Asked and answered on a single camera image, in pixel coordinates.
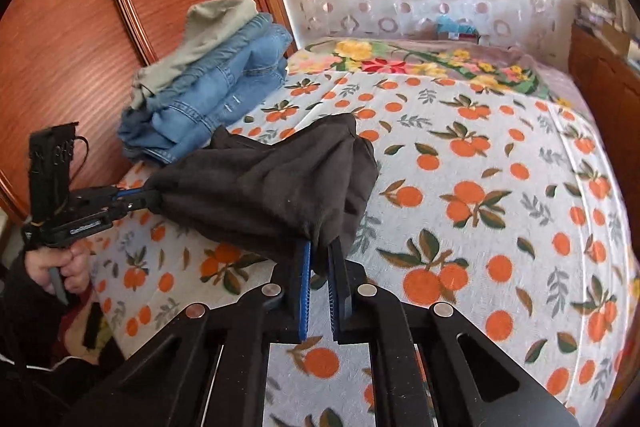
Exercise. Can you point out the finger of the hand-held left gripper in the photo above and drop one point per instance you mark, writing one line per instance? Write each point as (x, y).
(131, 208)
(132, 193)

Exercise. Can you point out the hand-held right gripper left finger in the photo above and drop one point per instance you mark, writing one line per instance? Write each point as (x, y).
(305, 292)

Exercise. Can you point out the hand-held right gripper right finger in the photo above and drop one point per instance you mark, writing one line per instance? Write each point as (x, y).
(337, 292)

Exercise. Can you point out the black pants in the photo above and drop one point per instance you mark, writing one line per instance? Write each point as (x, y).
(270, 187)

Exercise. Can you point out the grey-green pants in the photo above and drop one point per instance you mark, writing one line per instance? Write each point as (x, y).
(210, 27)

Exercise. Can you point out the person's left hand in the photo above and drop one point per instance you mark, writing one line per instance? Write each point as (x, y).
(70, 267)

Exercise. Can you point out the blue jeans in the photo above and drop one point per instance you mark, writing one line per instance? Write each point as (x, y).
(215, 87)

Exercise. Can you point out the orange-print bed sheet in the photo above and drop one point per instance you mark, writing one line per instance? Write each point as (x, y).
(500, 157)

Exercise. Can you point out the floral blanket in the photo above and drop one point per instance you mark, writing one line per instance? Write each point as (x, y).
(400, 62)

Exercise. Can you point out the blue package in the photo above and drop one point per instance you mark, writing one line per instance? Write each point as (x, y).
(450, 27)

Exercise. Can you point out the wooden cabinet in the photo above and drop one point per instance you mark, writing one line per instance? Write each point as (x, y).
(610, 97)

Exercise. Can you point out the cardboard box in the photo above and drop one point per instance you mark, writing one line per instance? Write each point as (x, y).
(615, 38)

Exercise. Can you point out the stack of papers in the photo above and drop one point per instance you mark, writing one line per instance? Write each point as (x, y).
(592, 12)

